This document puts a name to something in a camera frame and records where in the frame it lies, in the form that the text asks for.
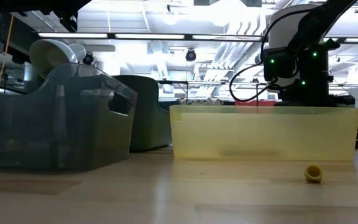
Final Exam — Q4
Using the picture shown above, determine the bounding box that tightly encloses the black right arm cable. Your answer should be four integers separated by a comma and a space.
228, 8, 310, 103

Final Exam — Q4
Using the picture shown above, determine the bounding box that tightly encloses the smoky grey translucent bin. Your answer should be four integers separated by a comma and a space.
0, 63, 139, 171

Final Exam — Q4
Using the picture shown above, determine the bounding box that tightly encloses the red background object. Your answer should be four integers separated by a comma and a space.
234, 99, 279, 107

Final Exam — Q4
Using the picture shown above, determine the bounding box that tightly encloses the round ceiling lamp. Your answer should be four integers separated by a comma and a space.
162, 3, 180, 26

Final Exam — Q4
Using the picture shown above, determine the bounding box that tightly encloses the teal plastic bin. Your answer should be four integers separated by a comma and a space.
112, 74, 173, 152

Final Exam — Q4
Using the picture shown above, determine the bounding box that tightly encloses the yellow translucent plastic bin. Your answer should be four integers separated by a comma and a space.
169, 104, 358, 162

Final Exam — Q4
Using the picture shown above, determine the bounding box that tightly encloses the yellow eraser cap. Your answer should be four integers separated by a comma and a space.
303, 164, 324, 184

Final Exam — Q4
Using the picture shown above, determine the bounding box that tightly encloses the white gooseneck desk lamp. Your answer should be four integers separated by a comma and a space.
29, 39, 87, 80

